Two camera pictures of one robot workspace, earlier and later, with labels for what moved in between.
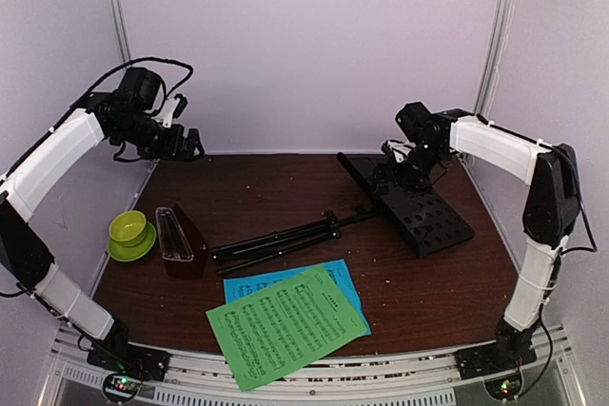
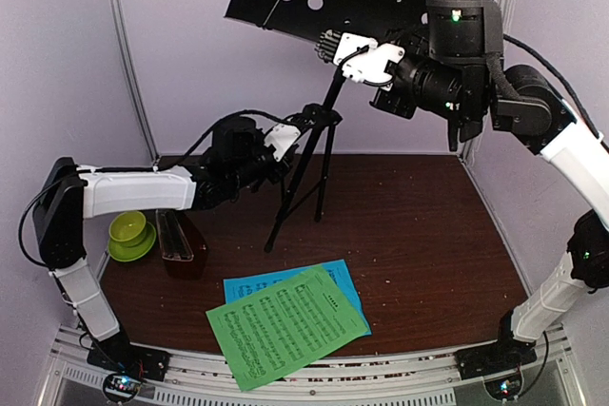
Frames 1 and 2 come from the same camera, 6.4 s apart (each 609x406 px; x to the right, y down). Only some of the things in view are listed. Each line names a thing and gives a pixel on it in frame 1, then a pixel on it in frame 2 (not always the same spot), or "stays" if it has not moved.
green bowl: x=128 y=227 stays
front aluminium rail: x=401 y=377 stays
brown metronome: x=183 y=248 stays
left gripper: x=172 y=150 to x=277 y=174
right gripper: x=398 y=179 to x=386 y=100
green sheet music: x=270 y=335 stays
